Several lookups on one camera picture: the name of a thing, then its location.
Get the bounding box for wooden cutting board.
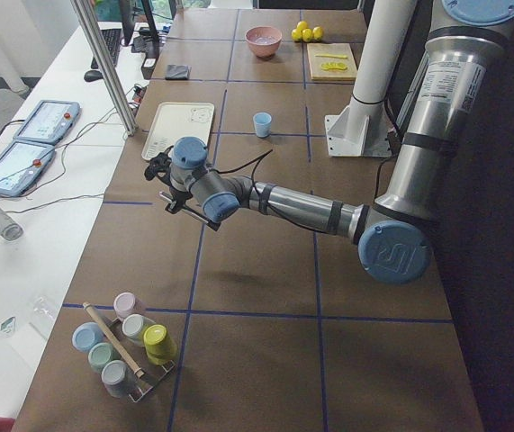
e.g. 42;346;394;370
307;43;357;81

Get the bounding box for blue upside-down cup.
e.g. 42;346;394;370
71;322;104;353

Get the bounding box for aluminium frame post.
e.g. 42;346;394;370
70;0;138;136

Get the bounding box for pile of clear ice cubes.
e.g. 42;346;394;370
253;34;276;46

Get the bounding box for grey upside-down cup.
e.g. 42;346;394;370
101;360;137;398

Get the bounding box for white cup rack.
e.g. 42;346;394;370
103;319;176;403

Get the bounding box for green upside-down cup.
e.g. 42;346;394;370
87;342;121;374

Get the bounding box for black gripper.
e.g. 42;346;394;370
144;152;193;212

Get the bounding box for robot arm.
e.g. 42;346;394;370
144;1;514;284

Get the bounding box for pink upside-down cup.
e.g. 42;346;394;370
113;292;146;321

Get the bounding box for teach pendant lower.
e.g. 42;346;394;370
0;139;55;197

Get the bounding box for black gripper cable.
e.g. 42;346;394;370
211;149;329;235

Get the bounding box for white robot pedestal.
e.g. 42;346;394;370
325;0;417;158

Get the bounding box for cream bear tray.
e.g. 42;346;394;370
141;102;214;161

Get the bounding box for black keyboard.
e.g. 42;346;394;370
101;28;122;66

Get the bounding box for yellow plastic knife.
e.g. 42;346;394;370
314;53;348;59

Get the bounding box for teach pendant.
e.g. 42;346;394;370
0;139;55;197
14;100;81;146

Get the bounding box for grey folded cloth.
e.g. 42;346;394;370
165;64;192;81

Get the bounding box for light blue plastic cup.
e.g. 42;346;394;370
253;112;272;138

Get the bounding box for white upside-down cup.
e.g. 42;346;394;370
122;313;156;347

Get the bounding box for black orange connector box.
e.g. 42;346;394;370
132;84;147;104

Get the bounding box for yellow lemon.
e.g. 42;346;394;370
312;26;324;41
296;21;308;32
302;28;313;42
291;29;302;41

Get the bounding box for black computer mouse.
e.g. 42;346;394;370
84;69;104;83

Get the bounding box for teach pendant upper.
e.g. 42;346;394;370
14;100;81;146

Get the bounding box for yellow-green upside-down cup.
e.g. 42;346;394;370
143;324;177;365

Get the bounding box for pink bowl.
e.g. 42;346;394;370
245;26;283;59

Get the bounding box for lemon slices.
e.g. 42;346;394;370
320;62;348;71

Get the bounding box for steel muddler black tip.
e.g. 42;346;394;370
158;191;221;231

